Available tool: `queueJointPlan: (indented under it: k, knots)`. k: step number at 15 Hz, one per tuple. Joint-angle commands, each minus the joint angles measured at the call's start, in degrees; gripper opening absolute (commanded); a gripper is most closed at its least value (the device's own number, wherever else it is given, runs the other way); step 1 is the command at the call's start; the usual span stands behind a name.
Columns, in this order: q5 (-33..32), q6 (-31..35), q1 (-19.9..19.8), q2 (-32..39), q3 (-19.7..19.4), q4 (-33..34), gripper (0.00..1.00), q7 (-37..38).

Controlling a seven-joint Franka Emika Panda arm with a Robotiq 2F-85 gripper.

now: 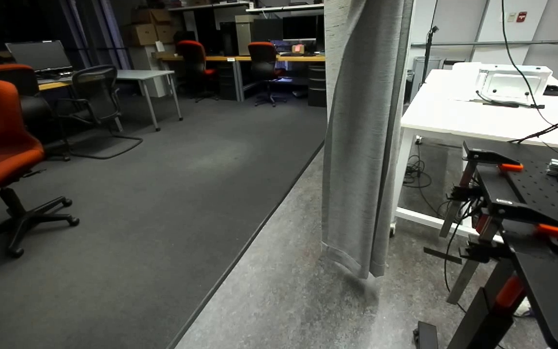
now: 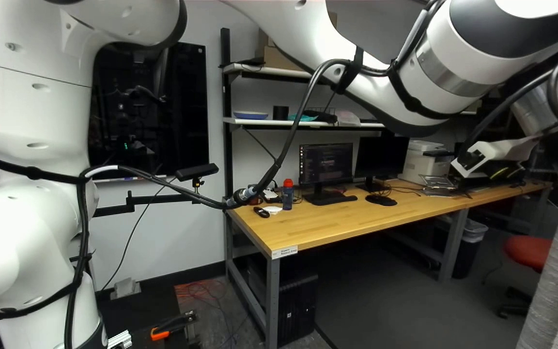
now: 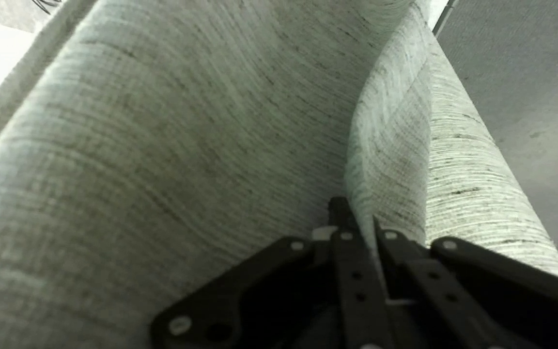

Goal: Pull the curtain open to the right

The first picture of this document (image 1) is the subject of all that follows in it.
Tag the grey fabric curtain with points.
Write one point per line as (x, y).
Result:
(357, 161)

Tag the dark drawer cabinet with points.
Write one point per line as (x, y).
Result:
(316, 84)

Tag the long wooden desk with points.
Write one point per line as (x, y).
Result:
(227, 58)

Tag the black computer monitor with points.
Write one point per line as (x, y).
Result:
(305, 29)

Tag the small white table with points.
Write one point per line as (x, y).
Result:
(146, 74)

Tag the grey upright box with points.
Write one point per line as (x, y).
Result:
(419, 74)

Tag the large white table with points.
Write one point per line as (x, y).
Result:
(454, 109)

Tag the brown cardboard box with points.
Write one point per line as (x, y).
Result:
(144, 35)

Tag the black tripod pole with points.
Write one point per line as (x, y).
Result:
(431, 45)

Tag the black mesh chair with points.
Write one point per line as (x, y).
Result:
(95, 89)

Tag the dark blue drapes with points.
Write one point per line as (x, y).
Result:
(91, 31)

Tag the white box device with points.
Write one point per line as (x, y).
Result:
(512, 82)

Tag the black laptop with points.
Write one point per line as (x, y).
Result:
(37, 56)

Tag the red wall sign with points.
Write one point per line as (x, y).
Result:
(520, 16)

